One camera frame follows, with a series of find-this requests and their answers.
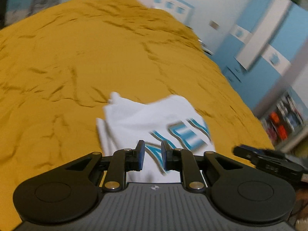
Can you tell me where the mustard yellow quilt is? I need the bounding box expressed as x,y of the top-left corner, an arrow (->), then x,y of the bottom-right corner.
1,0 -> 272,230

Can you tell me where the blue white wardrobe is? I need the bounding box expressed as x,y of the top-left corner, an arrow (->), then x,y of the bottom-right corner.
212,0 -> 307,110

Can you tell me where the wall switch plate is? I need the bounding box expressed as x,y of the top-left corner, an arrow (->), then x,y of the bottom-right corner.
209,20 -> 220,30

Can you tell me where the white blue headboard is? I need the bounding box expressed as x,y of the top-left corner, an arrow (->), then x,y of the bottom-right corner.
139,0 -> 194,26

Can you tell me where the colourful bookshelf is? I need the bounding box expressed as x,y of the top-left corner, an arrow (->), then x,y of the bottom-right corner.
260,91 -> 307,148

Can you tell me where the white Nevada sweatshirt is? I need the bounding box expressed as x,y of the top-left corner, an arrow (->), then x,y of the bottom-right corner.
96,92 -> 215,183

